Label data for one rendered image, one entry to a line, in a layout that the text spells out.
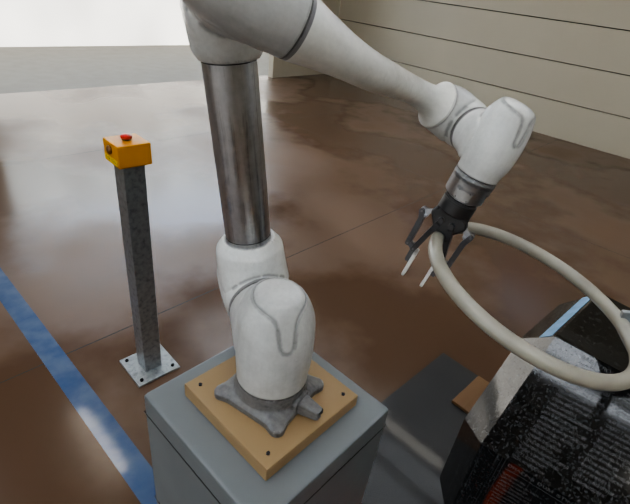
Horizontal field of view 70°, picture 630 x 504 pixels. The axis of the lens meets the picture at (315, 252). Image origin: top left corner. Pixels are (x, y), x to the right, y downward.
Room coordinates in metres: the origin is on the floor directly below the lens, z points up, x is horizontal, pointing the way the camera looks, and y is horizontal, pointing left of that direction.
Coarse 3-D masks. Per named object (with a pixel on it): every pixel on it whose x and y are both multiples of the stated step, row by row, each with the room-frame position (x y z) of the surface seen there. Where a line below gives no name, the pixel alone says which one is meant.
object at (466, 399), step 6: (480, 378) 1.66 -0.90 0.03; (474, 384) 1.62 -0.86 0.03; (480, 384) 1.62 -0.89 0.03; (486, 384) 1.63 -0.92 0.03; (468, 390) 1.57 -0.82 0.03; (474, 390) 1.58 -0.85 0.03; (480, 390) 1.58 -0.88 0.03; (456, 396) 1.53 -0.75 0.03; (462, 396) 1.53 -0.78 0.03; (468, 396) 1.54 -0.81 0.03; (474, 396) 1.54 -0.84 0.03; (456, 402) 1.49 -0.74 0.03; (462, 402) 1.49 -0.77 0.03; (468, 402) 1.50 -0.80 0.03; (474, 402) 1.50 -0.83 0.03; (462, 408) 1.46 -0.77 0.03; (468, 408) 1.46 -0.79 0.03
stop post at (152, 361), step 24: (120, 144) 1.44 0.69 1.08; (144, 144) 1.49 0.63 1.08; (120, 168) 1.42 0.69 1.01; (144, 168) 1.50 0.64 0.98; (120, 192) 1.47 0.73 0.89; (144, 192) 1.49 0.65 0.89; (120, 216) 1.49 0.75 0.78; (144, 216) 1.49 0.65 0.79; (144, 240) 1.48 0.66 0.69; (144, 264) 1.47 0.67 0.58; (144, 288) 1.47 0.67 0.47; (144, 312) 1.46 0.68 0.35; (144, 336) 1.45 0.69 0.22; (120, 360) 1.49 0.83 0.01; (144, 360) 1.44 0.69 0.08; (168, 360) 1.53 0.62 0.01; (144, 384) 1.38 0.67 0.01
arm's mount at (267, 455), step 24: (312, 360) 0.82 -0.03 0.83; (192, 384) 0.69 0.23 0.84; (216, 384) 0.70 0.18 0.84; (336, 384) 0.75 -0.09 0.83; (216, 408) 0.64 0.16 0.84; (336, 408) 0.68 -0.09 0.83; (240, 432) 0.59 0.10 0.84; (264, 432) 0.59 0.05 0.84; (288, 432) 0.60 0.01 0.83; (312, 432) 0.61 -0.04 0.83; (264, 456) 0.54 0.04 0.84; (288, 456) 0.56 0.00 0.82
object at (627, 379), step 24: (432, 240) 0.87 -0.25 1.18; (504, 240) 1.04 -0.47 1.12; (432, 264) 0.79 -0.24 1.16; (552, 264) 1.00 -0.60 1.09; (456, 288) 0.71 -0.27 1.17; (480, 312) 0.66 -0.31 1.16; (504, 336) 0.62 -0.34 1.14; (624, 336) 0.78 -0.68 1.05; (528, 360) 0.60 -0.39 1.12; (552, 360) 0.59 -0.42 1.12; (576, 384) 0.58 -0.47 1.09; (600, 384) 0.58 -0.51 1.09; (624, 384) 0.60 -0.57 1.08
